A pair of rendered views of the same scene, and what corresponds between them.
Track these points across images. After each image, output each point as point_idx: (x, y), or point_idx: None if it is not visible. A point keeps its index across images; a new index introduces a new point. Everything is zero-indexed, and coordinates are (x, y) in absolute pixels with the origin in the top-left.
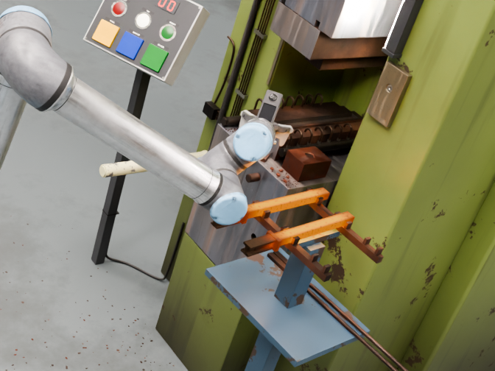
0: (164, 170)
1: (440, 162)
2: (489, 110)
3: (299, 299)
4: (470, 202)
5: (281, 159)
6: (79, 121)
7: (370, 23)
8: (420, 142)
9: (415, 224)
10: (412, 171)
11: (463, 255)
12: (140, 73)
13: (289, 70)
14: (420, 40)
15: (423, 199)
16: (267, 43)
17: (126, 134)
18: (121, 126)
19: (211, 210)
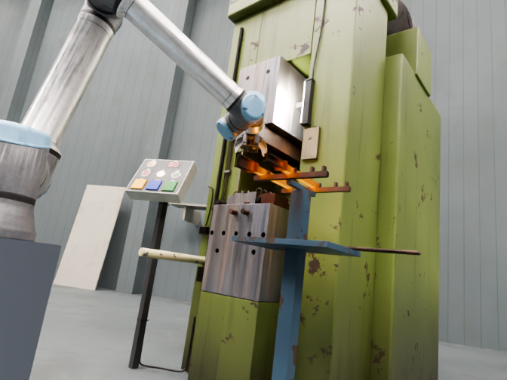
0: (207, 65)
1: (352, 168)
2: (364, 145)
3: (305, 239)
4: (372, 217)
5: None
6: (147, 16)
7: (288, 124)
8: (339, 152)
9: (351, 215)
10: (340, 170)
11: (379, 260)
12: (159, 211)
13: (246, 187)
14: (318, 111)
15: (351, 194)
16: (231, 174)
17: (179, 33)
18: (176, 28)
19: (241, 102)
